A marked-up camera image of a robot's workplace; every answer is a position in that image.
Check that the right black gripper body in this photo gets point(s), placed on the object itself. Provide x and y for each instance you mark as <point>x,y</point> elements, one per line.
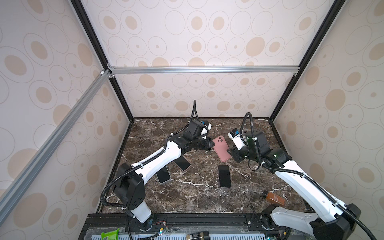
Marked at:
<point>244,153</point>

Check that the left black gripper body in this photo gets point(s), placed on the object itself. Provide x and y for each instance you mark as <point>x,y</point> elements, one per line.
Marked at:
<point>200,143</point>

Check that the phone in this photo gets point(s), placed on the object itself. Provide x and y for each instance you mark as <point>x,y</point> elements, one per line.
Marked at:
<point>163,175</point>
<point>182,163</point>

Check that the pink phone case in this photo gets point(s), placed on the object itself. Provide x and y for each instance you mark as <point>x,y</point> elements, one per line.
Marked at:
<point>221,148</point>

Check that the purple smartphone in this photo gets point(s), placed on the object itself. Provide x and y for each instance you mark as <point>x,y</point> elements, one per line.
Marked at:
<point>224,176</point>

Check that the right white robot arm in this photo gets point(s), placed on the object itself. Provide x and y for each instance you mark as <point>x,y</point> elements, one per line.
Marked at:
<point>331,218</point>

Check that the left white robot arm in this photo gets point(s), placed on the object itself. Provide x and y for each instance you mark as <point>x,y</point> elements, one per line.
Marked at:
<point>127,190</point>

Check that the amber bottle black cap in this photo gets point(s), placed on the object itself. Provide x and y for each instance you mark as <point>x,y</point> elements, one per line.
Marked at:
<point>275,199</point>

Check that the dark bottle at front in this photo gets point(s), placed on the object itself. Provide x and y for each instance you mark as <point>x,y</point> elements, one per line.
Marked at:
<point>204,235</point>

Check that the green packet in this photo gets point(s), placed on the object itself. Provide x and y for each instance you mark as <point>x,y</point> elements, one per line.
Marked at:
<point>112,235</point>

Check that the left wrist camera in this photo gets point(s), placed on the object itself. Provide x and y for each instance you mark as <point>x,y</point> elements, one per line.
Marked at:
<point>206,127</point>

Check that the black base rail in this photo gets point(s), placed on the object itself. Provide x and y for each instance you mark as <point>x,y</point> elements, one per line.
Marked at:
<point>177,226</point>

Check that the silver aluminium back rail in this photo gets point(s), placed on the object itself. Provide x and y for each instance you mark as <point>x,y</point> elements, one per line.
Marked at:
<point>205,69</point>

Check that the silver aluminium rail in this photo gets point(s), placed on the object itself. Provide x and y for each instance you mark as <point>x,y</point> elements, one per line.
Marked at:
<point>205,69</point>
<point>21,184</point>

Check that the silver aluminium left rail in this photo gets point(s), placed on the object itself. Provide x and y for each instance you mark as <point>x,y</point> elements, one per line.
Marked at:
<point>21,184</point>

